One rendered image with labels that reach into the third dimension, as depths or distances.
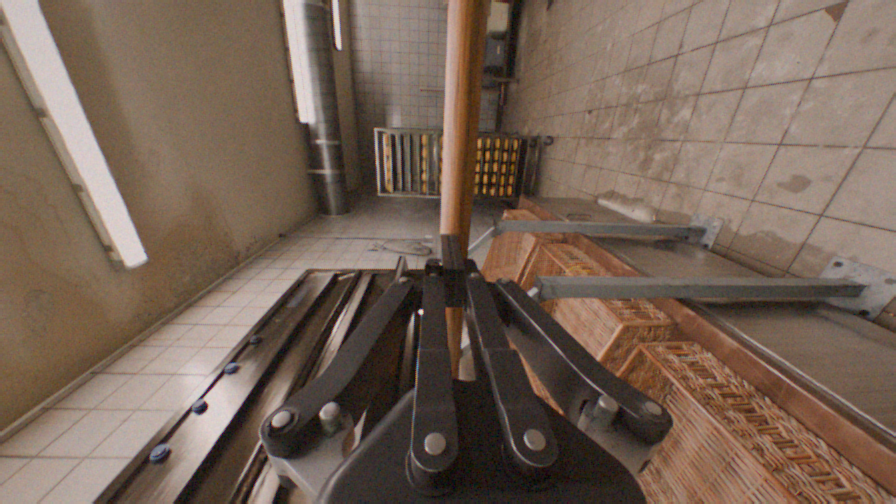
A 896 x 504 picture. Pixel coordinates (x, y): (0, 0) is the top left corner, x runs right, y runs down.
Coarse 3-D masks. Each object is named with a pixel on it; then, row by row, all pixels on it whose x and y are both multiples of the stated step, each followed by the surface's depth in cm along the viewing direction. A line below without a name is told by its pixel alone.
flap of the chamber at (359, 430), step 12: (396, 276) 151; (408, 276) 176; (396, 360) 117; (384, 384) 96; (384, 396) 94; (372, 408) 81; (384, 408) 92; (360, 420) 74; (372, 420) 80; (360, 432) 71
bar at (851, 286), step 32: (512, 224) 105; (544, 224) 105; (576, 224) 106; (608, 224) 108; (640, 224) 110; (704, 224) 111; (544, 288) 61; (576, 288) 61; (608, 288) 62; (640, 288) 62; (672, 288) 63; (704, 288) 63; (736, 288) 64; (768, 288) 65; (800, 288) 65; (832, 288) 66; (864, 288) 67
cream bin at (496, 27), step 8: (488, 8) 361; (496, 8) 342; (504, 8) 343; (488, 16) 382; (496, 16) 345; (504, 16) 347; (488, 24) 387; (496, 24) 349; (504, 24) 350; (488, 32) 358; (496, 32) 358; (504, 32) 358
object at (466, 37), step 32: (480, 0) 18; (448, 32) 19; (480, 32) 19; (448, 64) 20; (480, 64) 20; (448, 96) 21; (480, 96) 21; (448, 128) 21; (448, 160) 22; (448, 192) 23; (448, 224) 24; (448, 320) 27
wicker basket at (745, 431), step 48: (672, 384) 64; (720, 384) 49; (672, 432) 64; (720, 432) 53; (768, 432) 40; (672, 480) 63; (720, 480) 52; (768, 480) 34; (816, 480) 34; (864, 480) 33
